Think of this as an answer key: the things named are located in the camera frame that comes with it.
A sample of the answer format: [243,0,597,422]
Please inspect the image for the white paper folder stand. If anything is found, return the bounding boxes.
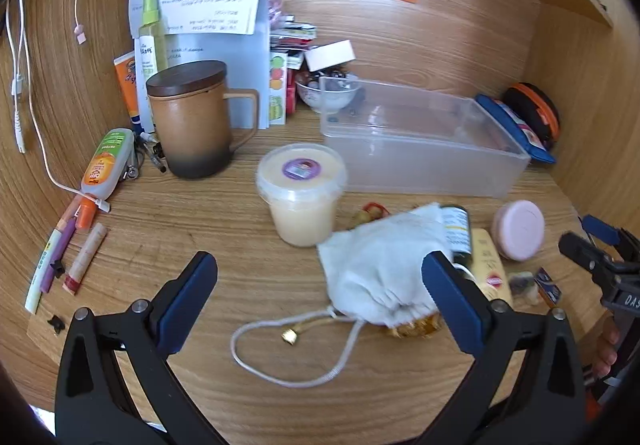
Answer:
[127,0,273,128]

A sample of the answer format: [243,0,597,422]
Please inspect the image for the orange tube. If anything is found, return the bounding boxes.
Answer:
[113,51,151,133]

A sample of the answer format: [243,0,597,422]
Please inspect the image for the keys with black clip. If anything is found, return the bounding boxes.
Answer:
[127,131,168,180]

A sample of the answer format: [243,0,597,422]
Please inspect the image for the gold crinkled wrapper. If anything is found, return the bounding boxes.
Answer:
[385,312,446,340]

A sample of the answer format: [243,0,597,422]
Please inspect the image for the glass bowl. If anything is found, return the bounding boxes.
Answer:
[295,73,361,114]

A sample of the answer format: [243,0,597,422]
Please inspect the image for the small blue box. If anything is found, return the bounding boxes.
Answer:
[533,267,565,308]

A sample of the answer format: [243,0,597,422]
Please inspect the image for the blue zip pouch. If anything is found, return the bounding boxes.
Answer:
[474,93,557,164]

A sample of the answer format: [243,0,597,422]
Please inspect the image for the yellow tube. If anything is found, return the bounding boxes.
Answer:
[467,228,515,307]

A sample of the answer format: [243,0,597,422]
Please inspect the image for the white printed paper sheet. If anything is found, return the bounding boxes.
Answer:
[157,0,264,36]

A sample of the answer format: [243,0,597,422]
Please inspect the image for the plastic tub of cream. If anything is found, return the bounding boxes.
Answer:
[256,143,348,247]

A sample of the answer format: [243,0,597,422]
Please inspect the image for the yellow white highlighter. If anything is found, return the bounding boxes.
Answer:
[25,227,63,314]

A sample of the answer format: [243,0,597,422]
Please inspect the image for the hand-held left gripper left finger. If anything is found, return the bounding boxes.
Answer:
[55,251,221,445]

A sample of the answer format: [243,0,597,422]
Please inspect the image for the purple pen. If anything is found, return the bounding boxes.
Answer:
[40,195,83,294]

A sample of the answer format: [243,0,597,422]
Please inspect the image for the brown ceramic mug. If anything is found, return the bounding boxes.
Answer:
[146,61,260,180]

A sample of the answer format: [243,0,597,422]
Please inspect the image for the dark brown mug lid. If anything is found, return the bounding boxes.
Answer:
[146,61,227,99]

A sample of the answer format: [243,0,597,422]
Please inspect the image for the person's right hand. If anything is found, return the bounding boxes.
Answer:
[592,325,621,378]

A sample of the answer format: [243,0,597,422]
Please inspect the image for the pink round case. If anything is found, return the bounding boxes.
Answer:
[491,200,546,261]

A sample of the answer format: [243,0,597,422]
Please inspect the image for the orange string with charm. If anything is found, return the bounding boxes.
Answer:
[350,202,391,228]

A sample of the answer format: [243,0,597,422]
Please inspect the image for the small clear packet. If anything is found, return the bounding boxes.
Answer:
[509,270,543,308]

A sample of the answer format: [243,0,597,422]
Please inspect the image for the clear plastic storage box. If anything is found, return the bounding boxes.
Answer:
[319,76,532,198]

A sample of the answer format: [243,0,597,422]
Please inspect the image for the fruit print box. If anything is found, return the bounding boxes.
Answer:
[268,50,290,126]

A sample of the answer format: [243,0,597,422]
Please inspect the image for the orange green glue bottle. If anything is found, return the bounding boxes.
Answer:
[75,127,137,232]

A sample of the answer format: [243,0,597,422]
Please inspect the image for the dark green bottle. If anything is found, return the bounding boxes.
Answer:
[440,205,473,267]

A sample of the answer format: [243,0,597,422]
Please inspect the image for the small white box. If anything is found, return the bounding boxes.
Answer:
[304,40,357,72]

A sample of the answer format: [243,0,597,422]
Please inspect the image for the black orange round case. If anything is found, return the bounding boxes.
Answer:
[502,82,561,150]

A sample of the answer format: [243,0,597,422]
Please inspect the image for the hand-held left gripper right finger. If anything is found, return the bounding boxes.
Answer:
[421,251,586,445]

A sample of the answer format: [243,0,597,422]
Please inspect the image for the wooden desktop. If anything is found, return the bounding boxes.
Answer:
[25,90,621,445]

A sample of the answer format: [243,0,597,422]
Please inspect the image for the white charging cable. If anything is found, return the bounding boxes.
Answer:
[4,0,112,214]

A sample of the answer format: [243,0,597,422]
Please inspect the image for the stack of small packets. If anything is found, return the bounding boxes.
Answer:
[267,0,318,70]

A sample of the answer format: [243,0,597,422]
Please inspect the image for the white drawstring pouch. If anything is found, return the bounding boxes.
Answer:
[231,203,468,386]

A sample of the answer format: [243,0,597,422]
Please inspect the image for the green spray bottle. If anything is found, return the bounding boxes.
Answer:
[136,0,168,133]

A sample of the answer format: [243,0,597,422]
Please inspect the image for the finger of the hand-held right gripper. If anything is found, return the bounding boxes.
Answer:
[581,215,627,247]
[558,232,617,287]

